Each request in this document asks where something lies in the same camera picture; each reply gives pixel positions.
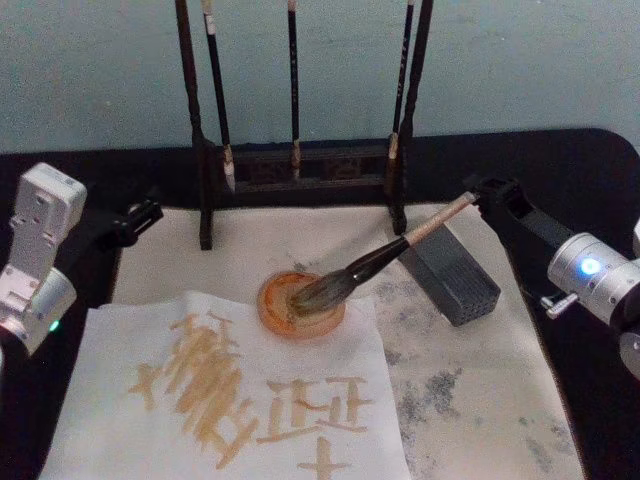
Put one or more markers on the black table cloth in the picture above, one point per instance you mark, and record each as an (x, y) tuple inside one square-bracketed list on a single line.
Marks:
[(565, 170)]

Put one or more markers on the grey rectangular paperweight block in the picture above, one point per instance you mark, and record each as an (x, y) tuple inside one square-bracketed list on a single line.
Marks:
[(450, 280)]

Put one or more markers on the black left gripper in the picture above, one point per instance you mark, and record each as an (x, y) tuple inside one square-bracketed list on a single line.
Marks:
[(92, 227)]

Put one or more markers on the black hanging calligraphy brush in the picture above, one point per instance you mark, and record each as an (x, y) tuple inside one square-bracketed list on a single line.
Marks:
[(293, 75), (401, 85)]

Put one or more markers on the white felt mat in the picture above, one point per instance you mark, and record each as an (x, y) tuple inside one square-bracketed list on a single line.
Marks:
[(475, 400)]

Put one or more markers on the white paper sheet, tan strokes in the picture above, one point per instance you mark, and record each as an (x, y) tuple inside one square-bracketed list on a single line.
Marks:
[(125, 440)]

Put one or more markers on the black brush, white tip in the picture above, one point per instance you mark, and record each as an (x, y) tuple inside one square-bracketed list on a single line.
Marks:
[(218, 90)]

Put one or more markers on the dark wooden brush rack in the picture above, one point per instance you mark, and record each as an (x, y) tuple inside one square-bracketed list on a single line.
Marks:
[(310, 187)]

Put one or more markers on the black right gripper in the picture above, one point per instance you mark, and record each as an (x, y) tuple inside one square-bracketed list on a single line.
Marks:
[(537, 225)]

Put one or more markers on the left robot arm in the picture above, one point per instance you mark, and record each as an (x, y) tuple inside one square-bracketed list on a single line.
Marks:
[(40, 220)]

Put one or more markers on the large brown calligraphy brush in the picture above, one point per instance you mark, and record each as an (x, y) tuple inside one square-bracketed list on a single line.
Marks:
[(370, 262)]

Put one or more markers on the orange ink dish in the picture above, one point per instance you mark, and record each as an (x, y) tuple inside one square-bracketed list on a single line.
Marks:
[(275, 315)]

